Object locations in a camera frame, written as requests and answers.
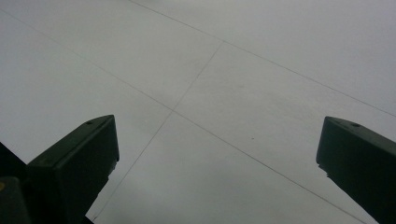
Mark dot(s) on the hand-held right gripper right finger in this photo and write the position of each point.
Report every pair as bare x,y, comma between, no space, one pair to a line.
361,161

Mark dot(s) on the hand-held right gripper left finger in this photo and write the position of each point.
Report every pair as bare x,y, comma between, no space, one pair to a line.
74,168

